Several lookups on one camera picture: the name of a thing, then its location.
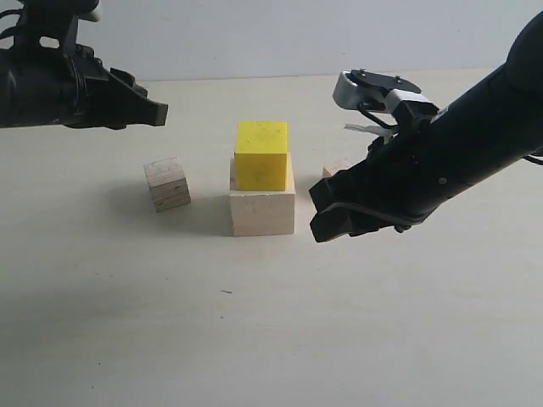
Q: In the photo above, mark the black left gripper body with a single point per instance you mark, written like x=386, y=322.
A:
x=42, y=86

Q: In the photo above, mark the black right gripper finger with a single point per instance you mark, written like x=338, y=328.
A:
x=353, y=220
x=340, y=191

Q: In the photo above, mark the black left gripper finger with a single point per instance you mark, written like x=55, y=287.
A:
x=129, y=103

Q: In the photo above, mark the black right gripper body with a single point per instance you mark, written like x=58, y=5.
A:
x=410, y=171

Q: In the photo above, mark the medium plywood cube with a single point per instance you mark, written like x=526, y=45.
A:
x=167, y=184

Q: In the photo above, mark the large pale wooden cube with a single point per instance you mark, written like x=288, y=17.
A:
x=262, y=213

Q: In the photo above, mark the yellow cube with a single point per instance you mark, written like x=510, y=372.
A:
x=261, y=155

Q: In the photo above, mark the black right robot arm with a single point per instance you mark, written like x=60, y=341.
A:
x=499, y=120

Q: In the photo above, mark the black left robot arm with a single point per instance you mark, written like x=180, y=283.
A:
x=44, y=86

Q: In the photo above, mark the small light wooden cube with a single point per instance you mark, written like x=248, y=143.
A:
x=329, y=170

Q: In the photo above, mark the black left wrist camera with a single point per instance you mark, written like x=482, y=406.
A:
x=57, y=20

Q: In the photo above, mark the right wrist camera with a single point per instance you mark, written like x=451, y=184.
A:
x=369, y=92

